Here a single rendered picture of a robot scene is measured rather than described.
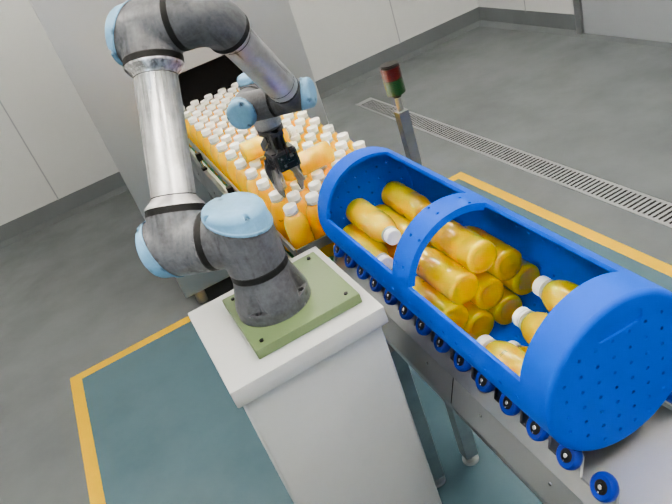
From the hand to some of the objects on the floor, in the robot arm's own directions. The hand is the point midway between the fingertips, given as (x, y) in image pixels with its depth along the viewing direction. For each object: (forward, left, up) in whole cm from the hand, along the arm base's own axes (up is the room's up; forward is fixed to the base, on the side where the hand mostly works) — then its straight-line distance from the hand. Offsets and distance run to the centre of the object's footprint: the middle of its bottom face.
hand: (291, 188), depth 187 cm
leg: (+17, -26, -111) cm, 115 cm away
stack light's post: (+50, +16, -111) cm, 123 cm away
